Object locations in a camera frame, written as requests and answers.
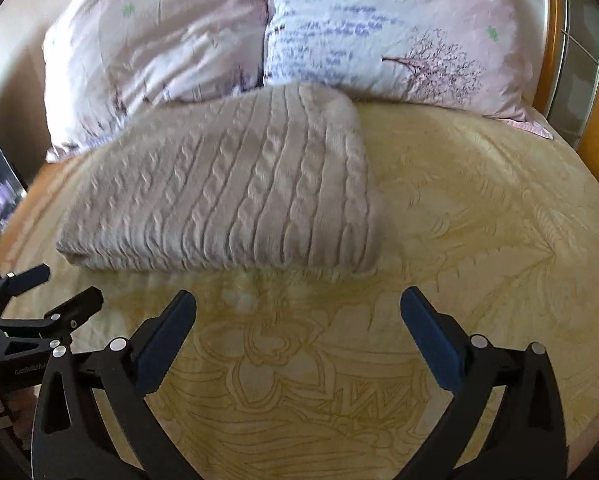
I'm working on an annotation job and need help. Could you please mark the pink pillow with purple writing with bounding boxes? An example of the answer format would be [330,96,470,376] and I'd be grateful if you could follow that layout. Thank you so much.
[259,0,555,141]

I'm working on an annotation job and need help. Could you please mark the beige cable-knit blanket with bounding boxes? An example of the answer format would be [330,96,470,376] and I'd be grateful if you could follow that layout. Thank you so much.
[55,82,386,277]

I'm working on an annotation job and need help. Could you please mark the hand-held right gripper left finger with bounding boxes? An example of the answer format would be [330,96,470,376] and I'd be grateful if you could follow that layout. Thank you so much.
[32,290,200,480]

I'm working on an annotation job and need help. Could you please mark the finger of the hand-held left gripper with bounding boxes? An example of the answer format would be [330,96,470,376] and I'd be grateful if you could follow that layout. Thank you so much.
[0,264,51,319]
[0,287,104,349]

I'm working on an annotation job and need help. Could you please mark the yellow patterned bedspread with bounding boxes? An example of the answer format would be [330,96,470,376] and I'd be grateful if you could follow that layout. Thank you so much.
[0,95,599,480]

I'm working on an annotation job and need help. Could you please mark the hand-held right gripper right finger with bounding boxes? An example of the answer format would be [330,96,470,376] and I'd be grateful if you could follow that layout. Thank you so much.
[400,286,567,480]

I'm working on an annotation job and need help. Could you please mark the wooden bed headboard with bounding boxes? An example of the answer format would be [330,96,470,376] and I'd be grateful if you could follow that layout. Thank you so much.
[532,0,599,188]

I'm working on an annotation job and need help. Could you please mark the left pink patterned pillow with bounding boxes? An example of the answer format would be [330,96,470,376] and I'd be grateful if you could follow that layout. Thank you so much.
[42,0,271,163]

